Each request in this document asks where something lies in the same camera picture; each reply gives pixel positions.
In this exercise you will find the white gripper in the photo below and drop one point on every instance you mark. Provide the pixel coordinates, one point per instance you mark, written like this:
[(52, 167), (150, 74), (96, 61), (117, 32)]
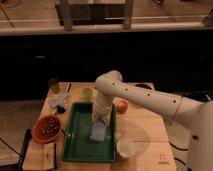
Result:
[(102, 107)]

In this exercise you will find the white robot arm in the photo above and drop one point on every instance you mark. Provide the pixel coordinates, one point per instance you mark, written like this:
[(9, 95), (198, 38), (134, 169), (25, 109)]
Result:
[(195, 115)]

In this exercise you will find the green plastic tray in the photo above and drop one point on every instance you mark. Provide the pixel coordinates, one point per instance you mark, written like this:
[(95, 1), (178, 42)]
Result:
[(78, 147)]

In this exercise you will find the orange fruit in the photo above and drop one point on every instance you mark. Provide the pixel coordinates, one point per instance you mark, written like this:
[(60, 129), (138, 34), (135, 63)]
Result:
[(122, 106)]

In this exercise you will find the green cup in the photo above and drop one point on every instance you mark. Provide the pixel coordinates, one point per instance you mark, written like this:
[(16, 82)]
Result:
[(86, 94)]

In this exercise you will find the white cup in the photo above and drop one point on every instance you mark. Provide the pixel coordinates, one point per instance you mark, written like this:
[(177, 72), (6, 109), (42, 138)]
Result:
[(125, 148)]

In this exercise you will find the small dark object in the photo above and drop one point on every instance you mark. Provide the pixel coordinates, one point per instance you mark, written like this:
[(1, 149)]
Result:
[(60, 109)]

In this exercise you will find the clear plastic bag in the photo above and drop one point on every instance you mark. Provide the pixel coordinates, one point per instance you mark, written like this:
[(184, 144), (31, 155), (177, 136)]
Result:
[(59, 100)]

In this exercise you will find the red bowl with food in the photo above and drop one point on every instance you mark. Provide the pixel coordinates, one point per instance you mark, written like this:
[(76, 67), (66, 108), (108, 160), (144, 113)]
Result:
[(46, 129)]

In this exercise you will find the brown glass jar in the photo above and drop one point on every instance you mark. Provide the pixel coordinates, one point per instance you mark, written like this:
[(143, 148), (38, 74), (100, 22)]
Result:
[(54, 86)]

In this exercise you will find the wooden block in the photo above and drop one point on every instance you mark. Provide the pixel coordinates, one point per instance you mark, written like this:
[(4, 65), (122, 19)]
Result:
[(49, 156)]

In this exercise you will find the black handle tool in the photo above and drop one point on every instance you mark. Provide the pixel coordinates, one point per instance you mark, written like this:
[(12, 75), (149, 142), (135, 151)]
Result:
[(24, 148)]

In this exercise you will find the wooden frame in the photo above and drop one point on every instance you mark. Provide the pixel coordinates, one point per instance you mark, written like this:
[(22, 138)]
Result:
[(94, 14)]

